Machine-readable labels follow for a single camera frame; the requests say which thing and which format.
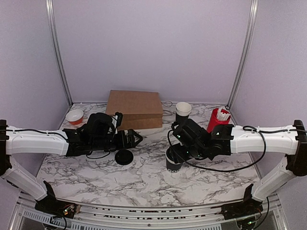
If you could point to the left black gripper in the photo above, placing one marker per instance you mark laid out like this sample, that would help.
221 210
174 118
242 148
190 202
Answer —
123 144

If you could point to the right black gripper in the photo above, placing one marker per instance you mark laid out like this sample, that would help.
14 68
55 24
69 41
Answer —
178 156

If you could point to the single black paper cup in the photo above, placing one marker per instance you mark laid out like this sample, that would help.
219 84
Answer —
171 165

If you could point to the stack of black cup lids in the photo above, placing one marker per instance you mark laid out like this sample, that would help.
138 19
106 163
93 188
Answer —
124 157

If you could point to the stack of black paper cups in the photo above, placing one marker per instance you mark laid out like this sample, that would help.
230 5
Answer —
183 110

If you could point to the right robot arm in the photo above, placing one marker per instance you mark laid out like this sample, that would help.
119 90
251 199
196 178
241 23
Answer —
197 143

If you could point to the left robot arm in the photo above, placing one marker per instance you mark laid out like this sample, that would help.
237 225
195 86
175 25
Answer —
99 133

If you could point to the brown paper bag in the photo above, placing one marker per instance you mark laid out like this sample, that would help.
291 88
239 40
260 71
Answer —
141 110

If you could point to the red cup with sugar packets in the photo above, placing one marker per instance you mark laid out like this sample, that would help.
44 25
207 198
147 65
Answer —
219 116

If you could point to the orange and white bowl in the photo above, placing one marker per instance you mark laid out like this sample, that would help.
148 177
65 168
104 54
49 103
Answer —
75 117

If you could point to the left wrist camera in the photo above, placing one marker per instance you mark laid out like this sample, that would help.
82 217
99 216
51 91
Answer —
117 120

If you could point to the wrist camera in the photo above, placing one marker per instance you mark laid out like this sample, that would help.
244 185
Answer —
175 126
117 120

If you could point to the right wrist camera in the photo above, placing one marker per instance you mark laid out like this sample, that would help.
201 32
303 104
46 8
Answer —
175 126

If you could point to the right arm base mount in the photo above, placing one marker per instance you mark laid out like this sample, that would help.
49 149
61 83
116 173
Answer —
247 206

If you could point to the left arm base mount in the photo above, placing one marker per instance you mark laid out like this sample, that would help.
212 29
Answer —
50 204

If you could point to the front aluminium rail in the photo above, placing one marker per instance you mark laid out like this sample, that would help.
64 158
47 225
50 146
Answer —
99 217

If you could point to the left aluminium frame post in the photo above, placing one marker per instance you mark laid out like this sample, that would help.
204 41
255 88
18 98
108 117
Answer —
56 48

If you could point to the aluminium frame post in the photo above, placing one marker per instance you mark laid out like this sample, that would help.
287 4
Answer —
245 50
56 48

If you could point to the right aluminium frame post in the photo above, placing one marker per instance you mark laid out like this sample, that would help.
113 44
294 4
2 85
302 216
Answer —
245 50

